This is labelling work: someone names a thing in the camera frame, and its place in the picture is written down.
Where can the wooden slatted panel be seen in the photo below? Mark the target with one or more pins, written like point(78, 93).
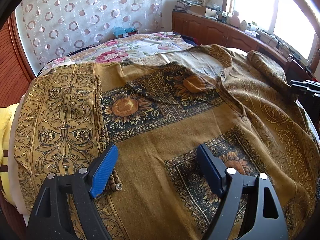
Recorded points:
point(12, 67)

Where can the cardboard box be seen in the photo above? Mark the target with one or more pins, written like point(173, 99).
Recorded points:
point(200, 10)

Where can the stack of folded cloths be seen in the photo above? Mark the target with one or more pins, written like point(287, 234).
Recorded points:
point(187, 2)

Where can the brown sunflower print garment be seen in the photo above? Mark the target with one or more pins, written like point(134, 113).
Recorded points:
point(150, 142)

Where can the beige pillow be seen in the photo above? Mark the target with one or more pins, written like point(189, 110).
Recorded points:
point(12, 160)

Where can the sheer circle pattern curtain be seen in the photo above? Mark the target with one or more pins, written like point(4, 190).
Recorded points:
point(75, 10)

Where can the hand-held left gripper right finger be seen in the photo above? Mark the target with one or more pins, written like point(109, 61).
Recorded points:
point(210, 170)

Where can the teal blue box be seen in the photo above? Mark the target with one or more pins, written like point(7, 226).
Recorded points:
point(122, 31)

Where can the wooden cabinet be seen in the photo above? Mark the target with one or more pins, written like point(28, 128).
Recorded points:
point(212, 32)

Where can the yellow cloth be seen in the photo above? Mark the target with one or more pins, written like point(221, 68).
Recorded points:
point(5, 140)

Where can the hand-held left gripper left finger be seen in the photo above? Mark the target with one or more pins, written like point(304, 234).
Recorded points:
point(105, 172)

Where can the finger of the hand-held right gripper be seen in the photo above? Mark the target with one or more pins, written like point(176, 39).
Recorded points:
point(306, 87)

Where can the floral bed sheet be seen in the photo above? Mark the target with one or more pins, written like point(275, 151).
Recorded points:
point(125, 47)

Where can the window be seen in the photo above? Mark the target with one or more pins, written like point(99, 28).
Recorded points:
point(287, 17)

